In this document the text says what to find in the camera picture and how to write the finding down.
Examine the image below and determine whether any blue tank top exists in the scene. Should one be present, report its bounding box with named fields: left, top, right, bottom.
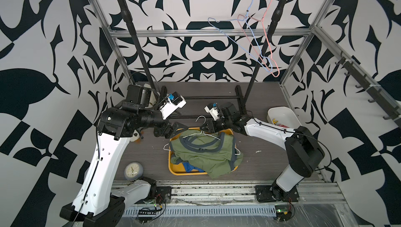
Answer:
left=182, top=162, right=204, bottom=173

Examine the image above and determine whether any brown white plush piece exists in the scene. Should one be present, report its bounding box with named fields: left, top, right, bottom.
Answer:
left=130, top=131, right=143, bottom=143

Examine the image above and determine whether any white wire hanger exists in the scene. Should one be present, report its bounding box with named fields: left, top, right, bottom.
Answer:
left=163, top=115, right=241, bottom=156

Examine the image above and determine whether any small circuit board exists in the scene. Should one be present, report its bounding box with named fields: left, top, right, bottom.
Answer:
left=136, top=207, right=166, bottom=224
left=274, top=205, right=295, bottom=223

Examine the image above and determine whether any small round clock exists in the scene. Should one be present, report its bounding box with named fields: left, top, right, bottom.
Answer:
left=124, top=162, right=144, bottom=181

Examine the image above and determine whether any green tank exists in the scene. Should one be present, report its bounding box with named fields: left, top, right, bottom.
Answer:
left=170, top=129, right=239, bottom=179

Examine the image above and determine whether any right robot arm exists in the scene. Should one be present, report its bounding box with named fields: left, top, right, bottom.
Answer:
left=200, top=102, right=325, bottom=203

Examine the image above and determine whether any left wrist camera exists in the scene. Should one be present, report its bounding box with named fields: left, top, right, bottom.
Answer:
left=158, top=92, right=187, bottom=120

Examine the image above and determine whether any blue wire hanger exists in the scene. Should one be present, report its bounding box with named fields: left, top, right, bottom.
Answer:
left=207, top=0, right=273, bottom=73

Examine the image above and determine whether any white plush toy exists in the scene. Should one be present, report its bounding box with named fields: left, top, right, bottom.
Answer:
left=144, top=83, right=158, bottom=108

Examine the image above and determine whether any small circuit board left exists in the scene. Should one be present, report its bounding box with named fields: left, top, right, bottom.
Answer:
left=136, top=207, right=166, bottom=224

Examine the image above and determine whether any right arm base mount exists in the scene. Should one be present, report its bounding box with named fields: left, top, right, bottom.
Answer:
left=255, top=183, right=299, bottom=203

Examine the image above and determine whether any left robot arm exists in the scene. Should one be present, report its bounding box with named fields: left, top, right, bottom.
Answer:
left=60, top=85, right=187, bottom=227

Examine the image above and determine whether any small circuit board right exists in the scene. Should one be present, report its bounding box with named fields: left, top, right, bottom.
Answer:
left=274, top=205, right=295, bottom=223

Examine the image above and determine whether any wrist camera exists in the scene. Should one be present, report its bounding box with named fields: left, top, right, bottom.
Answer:
left=158, top=92, right=187, bottom=120
left=204, top=102, right=223, bottom=121

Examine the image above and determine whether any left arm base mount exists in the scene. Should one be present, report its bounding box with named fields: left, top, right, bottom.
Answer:
left=137, top=177, right=172, bottom=204

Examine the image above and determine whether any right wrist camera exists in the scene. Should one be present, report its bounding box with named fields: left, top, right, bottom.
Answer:
left=204, top=102, right=223, bottom=121

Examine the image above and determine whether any black wall hook rail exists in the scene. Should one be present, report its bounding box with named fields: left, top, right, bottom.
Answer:
left=336, top=52, right=401, bottom=127

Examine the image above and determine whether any white plastic bin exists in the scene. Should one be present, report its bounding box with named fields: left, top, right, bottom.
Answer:
left=267, top=107, right=302, bottom=129

